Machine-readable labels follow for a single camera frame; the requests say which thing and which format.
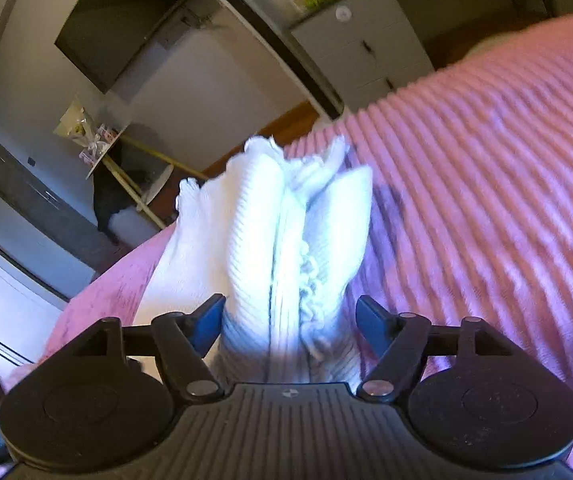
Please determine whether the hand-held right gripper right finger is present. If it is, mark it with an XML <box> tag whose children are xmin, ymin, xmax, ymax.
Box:
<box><xmin>356</xmin><ymin>295</ymin><xmax>509</xmax><ymax>401</ymax></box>

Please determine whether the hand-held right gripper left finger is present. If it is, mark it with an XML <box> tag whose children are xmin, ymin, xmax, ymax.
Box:
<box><xmin>74</xmin><ymin>294</ymin><xmax>226</xmax><ymax>403</ymax></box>

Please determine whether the white ribbed small garment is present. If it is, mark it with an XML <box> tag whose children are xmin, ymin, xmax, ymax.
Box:
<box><xmin>131</xmin><ymin>135</ymin><xmax>374</xmax><ymax>396</ymax></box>

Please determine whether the pink ribbed blanket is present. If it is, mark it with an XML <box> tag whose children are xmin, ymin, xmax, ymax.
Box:
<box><xmin>0</xmin><ymin>12</ymin><xmax>573</xmax><ymax>480</ymax></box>

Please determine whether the white table with wooden legs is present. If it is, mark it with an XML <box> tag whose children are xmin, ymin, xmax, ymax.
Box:
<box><xmin>85</xmin><ymin>122</ymin><xmax>207</xmax><ymax>228</ymax></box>

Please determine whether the dark low sideboard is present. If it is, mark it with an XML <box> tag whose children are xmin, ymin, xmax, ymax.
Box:
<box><xmin>0</xmin><ymin>127</ymin><xmax>100</xmax><ymax>273</ymax></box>

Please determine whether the wrapped flower bouquet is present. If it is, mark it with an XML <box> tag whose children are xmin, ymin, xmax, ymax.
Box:
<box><xmin>53</xmin><ymin>100</ymin><xmax>98</xmax><ymax>153</ymax></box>

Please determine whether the white drawer cabinet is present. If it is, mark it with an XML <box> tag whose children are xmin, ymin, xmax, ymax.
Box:
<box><xmin>289</xmin><ymin>0</ymin><xmax>436</xmax><ymax>111</ymax></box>

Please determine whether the black wall television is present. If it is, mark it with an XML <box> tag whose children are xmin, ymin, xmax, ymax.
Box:
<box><xmin>54</xmin><ymin>0</ymin><xmax>203</xmax><ymax>94</ymax></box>

